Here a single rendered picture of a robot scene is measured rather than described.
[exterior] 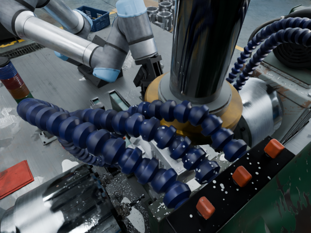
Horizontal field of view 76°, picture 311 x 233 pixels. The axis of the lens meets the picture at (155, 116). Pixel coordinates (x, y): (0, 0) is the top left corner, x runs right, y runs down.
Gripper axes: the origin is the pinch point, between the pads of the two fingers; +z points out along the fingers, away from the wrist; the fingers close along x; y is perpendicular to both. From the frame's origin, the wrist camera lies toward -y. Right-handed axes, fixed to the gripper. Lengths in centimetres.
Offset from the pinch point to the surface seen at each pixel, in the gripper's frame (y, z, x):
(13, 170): -41, 8, -54
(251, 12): -222, -2, 372
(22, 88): -32, -21, -34
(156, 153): 12.4, 3.2, -11.1
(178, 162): 16.8, 6.3, -8.0
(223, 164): 25.0, 7.6, -0.6
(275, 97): 19.7, 4.3, 31.2
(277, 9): -201, 10, 426
